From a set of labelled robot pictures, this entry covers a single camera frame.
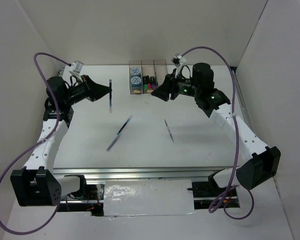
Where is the middle clear storage bin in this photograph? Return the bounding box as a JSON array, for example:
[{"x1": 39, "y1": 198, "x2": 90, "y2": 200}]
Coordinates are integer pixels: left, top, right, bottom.
[{"x1": 141, "y1": 60, "x2": 156, "y2": 94}]

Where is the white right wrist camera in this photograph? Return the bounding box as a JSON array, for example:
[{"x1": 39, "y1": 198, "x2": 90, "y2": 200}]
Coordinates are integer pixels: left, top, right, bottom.
[{"x1": 172, "y1": 53, "x2": 187, "y2": 78}]

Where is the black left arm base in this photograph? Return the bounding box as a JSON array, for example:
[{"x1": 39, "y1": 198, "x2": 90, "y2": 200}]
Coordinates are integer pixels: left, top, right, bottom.
[{"x1": 57, "y1": 184, "x2": 105, "y2": 217}]

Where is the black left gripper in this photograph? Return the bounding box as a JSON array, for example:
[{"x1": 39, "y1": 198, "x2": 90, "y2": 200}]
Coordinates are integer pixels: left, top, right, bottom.
[{"x1": 64, "y1": 75, "x2": 112, "y2": 106}]

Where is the left clear storage bin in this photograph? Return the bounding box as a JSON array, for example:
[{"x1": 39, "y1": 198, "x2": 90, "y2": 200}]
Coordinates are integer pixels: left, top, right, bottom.
[{"x1": 129, "y1": 60, "x2": 143, "y2": 95}]

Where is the light blue clear pen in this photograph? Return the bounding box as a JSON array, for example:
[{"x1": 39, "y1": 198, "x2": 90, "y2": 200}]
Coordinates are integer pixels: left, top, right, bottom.
[{"x1": 109, "y1": 79, "x2": 113, "y2": 114}]

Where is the green capped black highlighter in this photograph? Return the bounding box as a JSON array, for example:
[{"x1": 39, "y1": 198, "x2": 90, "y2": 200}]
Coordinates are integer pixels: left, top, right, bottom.
[{"x1": 142, "y1": 75, "x2": 150, "y2": 93}]

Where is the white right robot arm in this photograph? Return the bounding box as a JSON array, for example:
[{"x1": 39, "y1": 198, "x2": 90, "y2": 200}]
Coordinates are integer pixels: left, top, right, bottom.
[{"x1": 151, "y1": 63, "x2": 281, "y2": 196}]

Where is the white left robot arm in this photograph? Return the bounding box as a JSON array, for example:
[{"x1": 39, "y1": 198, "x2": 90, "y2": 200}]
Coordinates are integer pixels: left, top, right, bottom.
[{"x1": 10, "y1": 75, "x2": 112, "y2": 207}]

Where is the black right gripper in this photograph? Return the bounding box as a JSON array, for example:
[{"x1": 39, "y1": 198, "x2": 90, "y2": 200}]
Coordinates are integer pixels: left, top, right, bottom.
[{"x1": 151, "y1": 68, "x2": 201, "y2": 102}]

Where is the pink capped black highlighter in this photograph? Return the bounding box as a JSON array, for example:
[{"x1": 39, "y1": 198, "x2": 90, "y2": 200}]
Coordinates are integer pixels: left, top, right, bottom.
[{"x1": 147, "y1": 82, "x2": 153, "y2": 91}]

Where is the right clear storage bin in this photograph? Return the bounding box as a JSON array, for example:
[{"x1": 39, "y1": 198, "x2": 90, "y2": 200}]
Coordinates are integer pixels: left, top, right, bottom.
[{"x1": 153, "y1": 59, "x2": 168, "y2": 86}]

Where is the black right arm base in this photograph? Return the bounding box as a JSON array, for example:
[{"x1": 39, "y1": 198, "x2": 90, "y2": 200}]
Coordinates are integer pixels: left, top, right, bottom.
[{"x1": 187, "y1": 181, "x2": 240, "y2": 210}]

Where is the clear storage bin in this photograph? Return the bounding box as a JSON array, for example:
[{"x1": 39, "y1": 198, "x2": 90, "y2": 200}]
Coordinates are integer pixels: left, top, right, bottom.
[
  {"x1": 129, "y1": 60, "x2": 143, "y2": 95},
  {"x1": 141, "y1": 60, "x2": 156, "y2": 94},
  {"x1": 153, "y1": 59, "x2": 168, "y2": 86}
]

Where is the thin black white pen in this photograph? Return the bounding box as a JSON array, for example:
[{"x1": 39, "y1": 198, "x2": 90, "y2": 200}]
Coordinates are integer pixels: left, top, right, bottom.
[{"x1": 164, "y1": 119, "x2": 174, "y2": 143}]

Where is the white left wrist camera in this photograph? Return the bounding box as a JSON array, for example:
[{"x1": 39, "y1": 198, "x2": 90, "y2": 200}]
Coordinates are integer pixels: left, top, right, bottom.
[{"x1": 69, "y1": 60, "x2": 84, "y2": 76}]

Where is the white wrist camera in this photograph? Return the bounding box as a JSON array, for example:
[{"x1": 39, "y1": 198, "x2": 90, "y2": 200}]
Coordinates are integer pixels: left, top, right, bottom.
[
  {"x1": 69, "y1": 60, "x2": 84, "y2": 76},
  {"x1": 172, "y1": 53, "x2": 187, "y2": 78}
]

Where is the purple capped black highlighter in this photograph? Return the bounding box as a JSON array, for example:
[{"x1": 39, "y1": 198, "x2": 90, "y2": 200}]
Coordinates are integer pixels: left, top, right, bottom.
[{"x1": 150, "y1": 76, "x2": 157, "y2": 91}]

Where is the dark blue gel pen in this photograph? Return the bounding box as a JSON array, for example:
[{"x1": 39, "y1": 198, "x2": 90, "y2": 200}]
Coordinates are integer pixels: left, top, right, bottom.
[{"x1": 117, "y1": 115, "x2": 133, "y2": 136}]

